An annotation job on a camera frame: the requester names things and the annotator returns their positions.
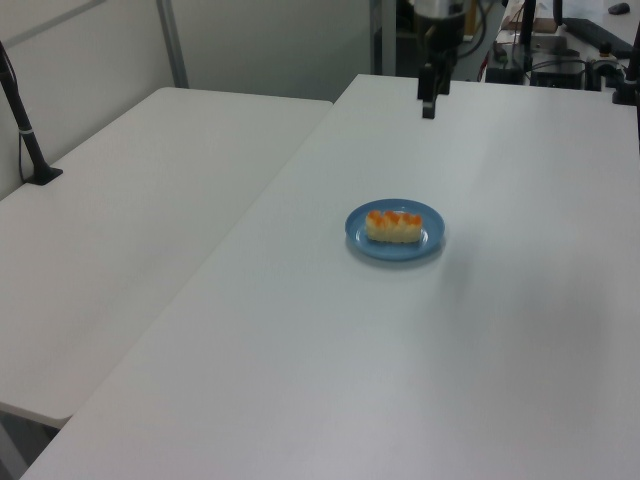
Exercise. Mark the black electronics box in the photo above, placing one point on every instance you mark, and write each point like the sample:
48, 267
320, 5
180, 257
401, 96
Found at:
557, 75

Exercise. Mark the yellow bread with orange topping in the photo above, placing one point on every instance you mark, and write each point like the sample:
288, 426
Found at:
393, 227

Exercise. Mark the black keyboard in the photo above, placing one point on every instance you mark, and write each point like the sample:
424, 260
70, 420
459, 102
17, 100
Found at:
596, 31

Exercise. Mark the black computer mouse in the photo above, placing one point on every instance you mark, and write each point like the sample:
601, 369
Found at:
620, 7

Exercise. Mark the black camera stand pole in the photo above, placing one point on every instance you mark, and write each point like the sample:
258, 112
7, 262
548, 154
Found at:
22, 122

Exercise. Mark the black thin pole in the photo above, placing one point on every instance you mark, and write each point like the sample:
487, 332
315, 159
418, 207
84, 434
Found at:
527, 25

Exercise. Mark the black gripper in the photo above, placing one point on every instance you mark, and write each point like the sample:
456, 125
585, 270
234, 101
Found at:
440, 31

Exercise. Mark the grey metal partition post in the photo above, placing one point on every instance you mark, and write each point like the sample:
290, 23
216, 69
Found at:
172, 42

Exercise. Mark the black clamp stand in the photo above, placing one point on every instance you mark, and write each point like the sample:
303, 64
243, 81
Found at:
627, 65

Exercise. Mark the blue round plate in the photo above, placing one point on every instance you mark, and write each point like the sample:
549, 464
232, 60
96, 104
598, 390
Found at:
395, 229

